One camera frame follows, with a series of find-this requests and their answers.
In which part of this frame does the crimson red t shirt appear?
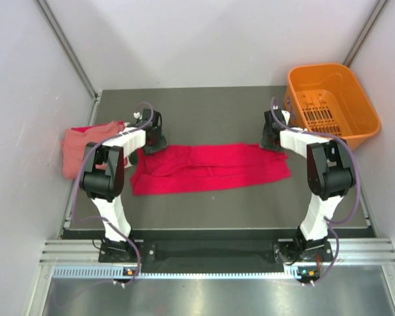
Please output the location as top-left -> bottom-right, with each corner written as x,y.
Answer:
130,143 -> 291,196

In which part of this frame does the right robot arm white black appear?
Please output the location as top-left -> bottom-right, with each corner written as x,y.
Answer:
259,109 -> 356,265

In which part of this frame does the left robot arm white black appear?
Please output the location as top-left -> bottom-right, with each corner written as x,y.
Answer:
76,109 -> 168,263

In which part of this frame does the dark green folded t shirt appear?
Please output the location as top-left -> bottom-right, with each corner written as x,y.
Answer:
128,151 -> 139,165

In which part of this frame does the orange plastic basket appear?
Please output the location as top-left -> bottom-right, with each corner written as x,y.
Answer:
284,63 -> 381,150

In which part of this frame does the salmon pink folded t shirt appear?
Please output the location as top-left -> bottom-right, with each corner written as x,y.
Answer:
61,125 -> 125,180

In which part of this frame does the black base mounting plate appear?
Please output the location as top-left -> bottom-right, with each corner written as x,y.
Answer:
98,229 -> 332,274

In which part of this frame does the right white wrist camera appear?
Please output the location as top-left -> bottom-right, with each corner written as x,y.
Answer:
273,105 -> 290,127

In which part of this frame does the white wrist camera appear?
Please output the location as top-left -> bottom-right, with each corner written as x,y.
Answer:
133,112 -> 142,120
273,105 -> 290,127

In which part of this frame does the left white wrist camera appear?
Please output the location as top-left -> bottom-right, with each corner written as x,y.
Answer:
133,112 -> 142,120

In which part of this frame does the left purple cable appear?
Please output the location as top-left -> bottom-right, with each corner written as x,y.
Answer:
70,101 -> 159,286

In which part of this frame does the purple cable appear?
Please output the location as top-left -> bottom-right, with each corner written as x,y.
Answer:
270,96 -> 361,286
70,101 -> 159,286

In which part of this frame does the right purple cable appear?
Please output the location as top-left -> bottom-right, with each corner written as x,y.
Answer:
270,96 -> 361,286

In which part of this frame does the aluminium frame rail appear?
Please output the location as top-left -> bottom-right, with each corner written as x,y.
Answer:
39,238 -> 395,265

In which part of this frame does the grey slotted cable duct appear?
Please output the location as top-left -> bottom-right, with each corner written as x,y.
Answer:
52,265 -> 323,280

